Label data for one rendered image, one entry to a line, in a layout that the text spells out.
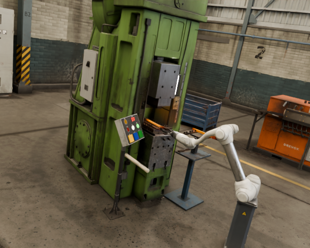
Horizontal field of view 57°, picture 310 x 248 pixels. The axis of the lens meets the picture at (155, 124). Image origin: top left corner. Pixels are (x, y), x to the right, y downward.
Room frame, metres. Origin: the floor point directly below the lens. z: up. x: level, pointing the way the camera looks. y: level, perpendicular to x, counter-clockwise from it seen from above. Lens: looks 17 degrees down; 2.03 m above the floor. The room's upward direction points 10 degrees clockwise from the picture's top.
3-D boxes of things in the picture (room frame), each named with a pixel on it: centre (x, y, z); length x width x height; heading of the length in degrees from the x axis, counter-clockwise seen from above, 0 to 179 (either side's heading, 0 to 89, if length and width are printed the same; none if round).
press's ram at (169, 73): (3.54, 0.04, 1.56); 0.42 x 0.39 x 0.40; 42
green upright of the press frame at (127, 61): (3.43, 0.39, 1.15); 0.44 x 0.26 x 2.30; 42
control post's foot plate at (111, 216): (2.92, 0.30, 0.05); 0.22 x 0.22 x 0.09; 42
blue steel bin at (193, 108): (7.44, -0.93, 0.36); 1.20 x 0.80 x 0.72; 58
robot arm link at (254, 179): (2.67, -1.07, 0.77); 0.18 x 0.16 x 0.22; 149
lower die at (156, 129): (3.51, 0.07, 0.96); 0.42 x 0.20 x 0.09; 42
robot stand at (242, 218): (2.68, -1.08, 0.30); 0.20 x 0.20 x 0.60; 73
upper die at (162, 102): (3.51, 0.07, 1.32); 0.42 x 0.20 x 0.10; 42
